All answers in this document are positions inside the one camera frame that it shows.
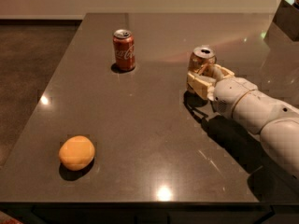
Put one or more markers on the orange round fruit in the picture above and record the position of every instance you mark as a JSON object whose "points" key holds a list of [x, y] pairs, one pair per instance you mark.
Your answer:
{"points": [[77, 153]]}

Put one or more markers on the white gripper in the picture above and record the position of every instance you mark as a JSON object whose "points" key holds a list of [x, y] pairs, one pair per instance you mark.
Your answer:
{"points": [[229, 93]]}

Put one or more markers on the dark robot base block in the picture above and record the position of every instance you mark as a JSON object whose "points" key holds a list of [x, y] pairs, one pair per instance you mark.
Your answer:
{"points": [[285, 22]]}

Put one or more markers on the red Coca-Cola can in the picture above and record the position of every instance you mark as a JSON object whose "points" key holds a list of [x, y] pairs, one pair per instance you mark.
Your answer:
{"points": [[124, 49]]}

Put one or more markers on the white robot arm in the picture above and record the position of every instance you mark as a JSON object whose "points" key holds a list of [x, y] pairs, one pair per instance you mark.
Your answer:
{"points": [[276, 122]]}

